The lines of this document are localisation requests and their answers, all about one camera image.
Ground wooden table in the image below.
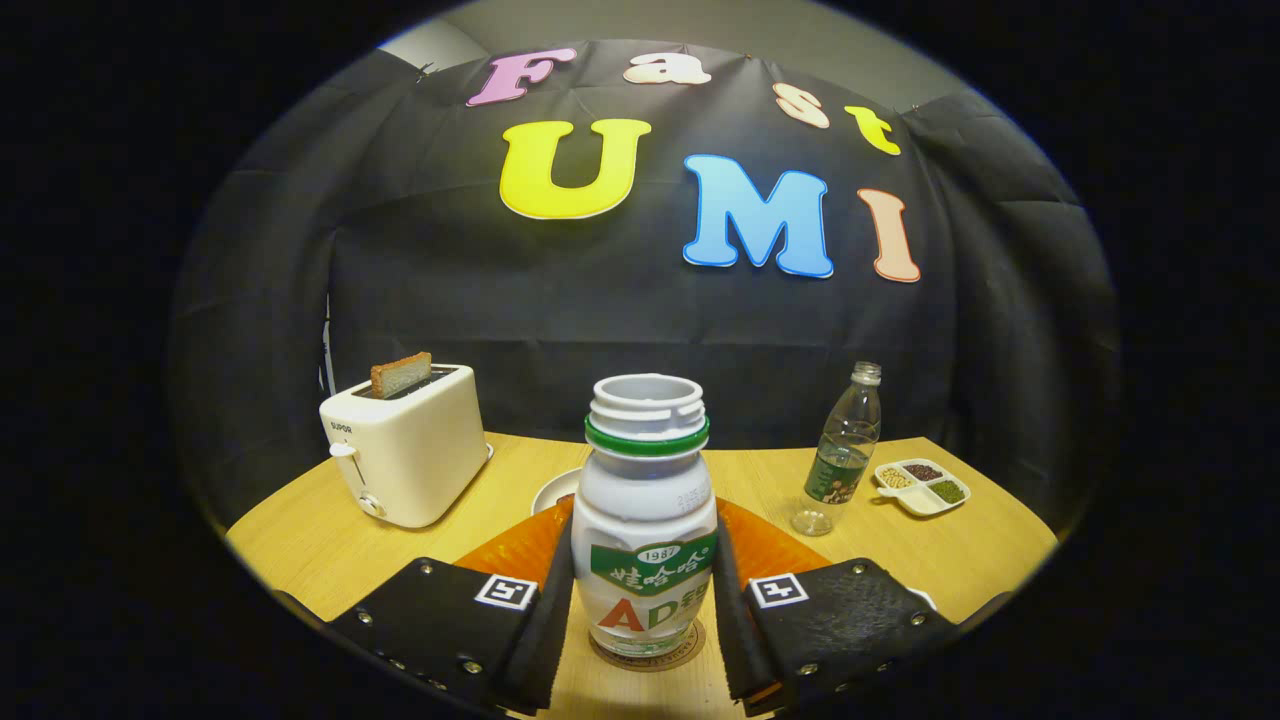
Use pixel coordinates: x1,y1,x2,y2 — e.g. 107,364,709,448
226,432,1059,720

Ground white juice bottle green ring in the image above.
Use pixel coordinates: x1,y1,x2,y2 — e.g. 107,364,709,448
571,373,719,659

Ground white divided dish with beans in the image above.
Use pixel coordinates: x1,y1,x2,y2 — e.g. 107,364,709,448
874,458,971,518

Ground round cork coaster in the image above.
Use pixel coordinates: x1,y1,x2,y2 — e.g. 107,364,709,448
588,618,707,673

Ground white round plate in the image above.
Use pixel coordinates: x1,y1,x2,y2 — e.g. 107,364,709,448
531,467,584,516

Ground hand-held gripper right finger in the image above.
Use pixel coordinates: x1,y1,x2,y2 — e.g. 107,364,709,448
712,497,1013,717

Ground white toaster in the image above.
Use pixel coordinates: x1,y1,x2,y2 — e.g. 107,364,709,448
319,364,494,530

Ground clear plastic water bottle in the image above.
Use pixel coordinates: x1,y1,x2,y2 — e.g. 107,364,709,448
791,361,883,537

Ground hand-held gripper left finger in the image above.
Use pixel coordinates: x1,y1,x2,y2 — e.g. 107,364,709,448
328,497,579,717

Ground toasted bread slice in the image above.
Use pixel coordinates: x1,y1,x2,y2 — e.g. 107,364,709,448
370,351,434,400

